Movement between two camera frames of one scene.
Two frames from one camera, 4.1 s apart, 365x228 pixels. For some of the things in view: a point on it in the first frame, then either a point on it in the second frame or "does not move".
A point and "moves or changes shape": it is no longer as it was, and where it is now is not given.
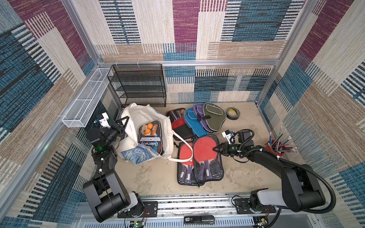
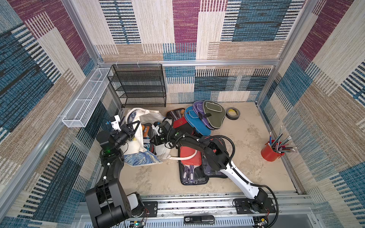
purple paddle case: x=199 y=110 moves or changes shape
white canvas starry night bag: x=127 y=142 moves or changes shape
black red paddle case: x=178 y=124 does not move
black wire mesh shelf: x=141 y=84 does not move
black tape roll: x=233 y=113 does not move
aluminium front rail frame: x=197 y=211 does not move
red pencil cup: x=276 y=147 does not move
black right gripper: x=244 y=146 to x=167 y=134
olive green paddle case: x=217 y=114 does not move
